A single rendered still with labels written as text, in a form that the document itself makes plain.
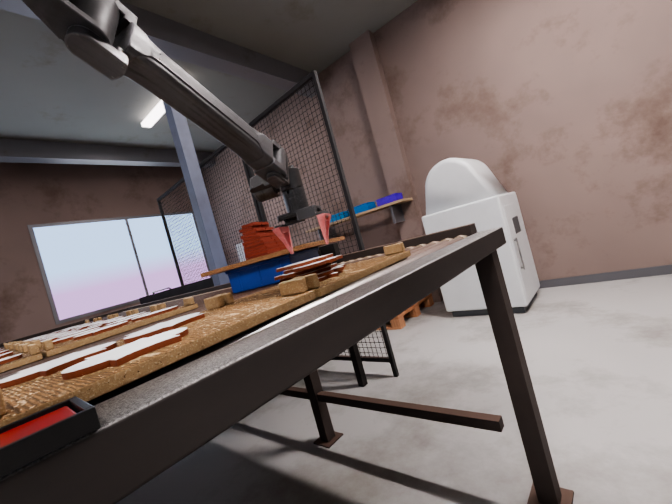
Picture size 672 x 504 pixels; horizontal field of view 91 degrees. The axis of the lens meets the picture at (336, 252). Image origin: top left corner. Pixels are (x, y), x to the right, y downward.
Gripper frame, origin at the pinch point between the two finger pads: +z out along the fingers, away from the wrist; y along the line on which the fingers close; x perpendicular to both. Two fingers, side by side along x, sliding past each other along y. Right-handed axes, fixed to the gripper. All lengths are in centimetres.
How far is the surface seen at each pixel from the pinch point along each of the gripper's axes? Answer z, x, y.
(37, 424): 8, 61, 6
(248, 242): -10, -62, 47
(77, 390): 7, 56, 8
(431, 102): -123, -330, -87
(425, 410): 76, -50, -13
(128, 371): 8, 52, 6
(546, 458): 85, -30, -47
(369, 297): 10.6, 28.6, -16.3
